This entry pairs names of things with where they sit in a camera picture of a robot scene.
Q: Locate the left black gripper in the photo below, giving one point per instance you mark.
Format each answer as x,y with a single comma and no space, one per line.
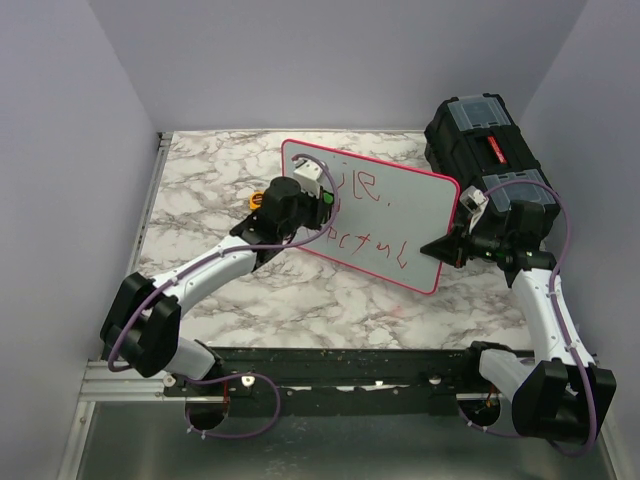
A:
318,207

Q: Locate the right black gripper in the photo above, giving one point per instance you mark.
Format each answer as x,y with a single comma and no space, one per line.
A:
452,248

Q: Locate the pink framed whiteboard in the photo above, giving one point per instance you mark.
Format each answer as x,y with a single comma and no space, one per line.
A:
386,213

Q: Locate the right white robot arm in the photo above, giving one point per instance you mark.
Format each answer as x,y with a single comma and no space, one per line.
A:
563,397

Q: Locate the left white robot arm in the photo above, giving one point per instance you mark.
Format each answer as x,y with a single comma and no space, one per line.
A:
142,329

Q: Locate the yellow tape measure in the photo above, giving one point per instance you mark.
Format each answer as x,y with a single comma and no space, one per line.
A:
255,200

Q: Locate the black plastic toolbox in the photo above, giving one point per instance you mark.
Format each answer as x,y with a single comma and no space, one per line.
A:
475,141

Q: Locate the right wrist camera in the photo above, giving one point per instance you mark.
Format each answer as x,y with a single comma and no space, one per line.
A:
476,203

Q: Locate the aluminium side rail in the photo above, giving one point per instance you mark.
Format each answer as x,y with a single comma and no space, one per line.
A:
165,139

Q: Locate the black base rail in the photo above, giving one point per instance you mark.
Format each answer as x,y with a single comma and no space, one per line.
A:
261,382

